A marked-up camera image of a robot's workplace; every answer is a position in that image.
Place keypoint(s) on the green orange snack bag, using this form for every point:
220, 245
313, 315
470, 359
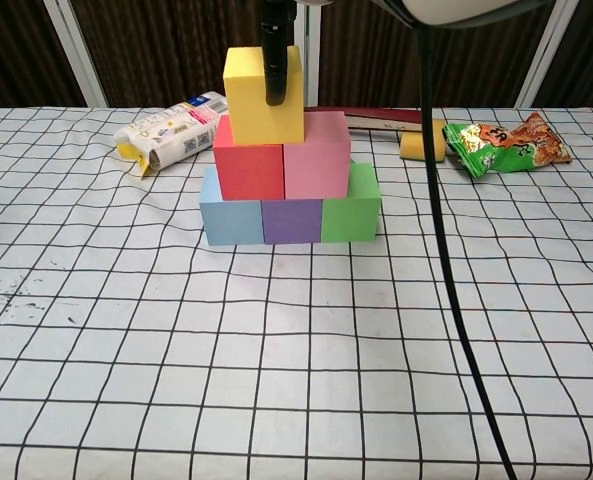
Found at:
506, 145

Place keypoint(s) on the purple foam cube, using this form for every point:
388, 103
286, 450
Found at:
292, 220

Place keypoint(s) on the dark red book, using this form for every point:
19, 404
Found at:
376, 117

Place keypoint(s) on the pink foam cube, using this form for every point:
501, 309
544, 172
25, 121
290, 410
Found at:
316, 160

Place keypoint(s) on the white printed snack pack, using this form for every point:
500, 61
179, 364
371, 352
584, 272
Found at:
176, 130

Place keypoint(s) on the green foam cube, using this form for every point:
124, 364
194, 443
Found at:
351, 215

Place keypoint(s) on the white black grid tablecloth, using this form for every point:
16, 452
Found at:
296, 375

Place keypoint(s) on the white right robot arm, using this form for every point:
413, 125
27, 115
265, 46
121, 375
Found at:
456, 10

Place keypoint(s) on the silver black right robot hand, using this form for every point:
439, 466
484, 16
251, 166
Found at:
276, 50

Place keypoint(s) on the red foam cube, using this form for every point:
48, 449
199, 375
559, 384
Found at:
246, 170

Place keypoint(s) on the yellow sponge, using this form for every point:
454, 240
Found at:
411, 145

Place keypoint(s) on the yellow foam cube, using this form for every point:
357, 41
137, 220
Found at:
251, 115

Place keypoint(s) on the white partition frame post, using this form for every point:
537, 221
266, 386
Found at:
312, 50
76, 50
551, 50

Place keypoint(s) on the light blue foam cube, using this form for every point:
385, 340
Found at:
231, 222

